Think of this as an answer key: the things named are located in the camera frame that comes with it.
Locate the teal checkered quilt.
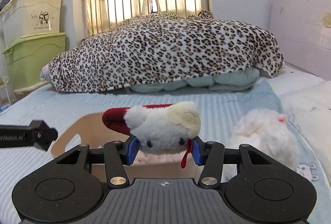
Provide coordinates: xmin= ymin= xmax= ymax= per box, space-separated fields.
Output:
xmin=129 ymin=67 xmax=260 ymax=93

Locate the white pillow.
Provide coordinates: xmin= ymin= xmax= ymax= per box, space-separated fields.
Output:
xmin=269 ymin=63 xmax=331 ymax=163

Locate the pink headboard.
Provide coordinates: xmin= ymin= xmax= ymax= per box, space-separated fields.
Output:
xmin=270 ymin=0 xmax=330 ymax=81

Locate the white fluffy plush toy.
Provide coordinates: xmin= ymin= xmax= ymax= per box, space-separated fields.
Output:
xmin=225 ymin=108 xmax=299 ymax=170

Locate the green plastic storage bin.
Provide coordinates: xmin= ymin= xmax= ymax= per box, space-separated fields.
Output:
xmin=2 ymin=32 xmax=66 ymax=92

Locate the beige plastic storage bin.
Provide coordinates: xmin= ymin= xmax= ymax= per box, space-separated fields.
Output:
xmin=1 ymin=0 xmax=62 ymax=47

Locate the metal bed rail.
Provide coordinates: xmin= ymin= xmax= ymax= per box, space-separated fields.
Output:
xmin=82 ymin=0 xmax=210 ymax=36

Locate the striped blue bed sheet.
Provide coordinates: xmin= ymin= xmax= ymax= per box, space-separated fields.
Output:
xmin=0 ymin=79 xmax=331 ymax=224

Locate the beige plastic storage basket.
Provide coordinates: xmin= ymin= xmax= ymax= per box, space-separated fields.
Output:
xmin=50 ymin=111 xmax=203 ymax=183

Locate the leopard print blanket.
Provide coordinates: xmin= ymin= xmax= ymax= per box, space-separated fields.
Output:
xmin=40 ymin=10 xmax=284 ymax=93

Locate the white plush kitty toy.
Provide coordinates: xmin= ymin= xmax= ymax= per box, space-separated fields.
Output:
xmin=102 ymin=101 xmax=201 ymax=169

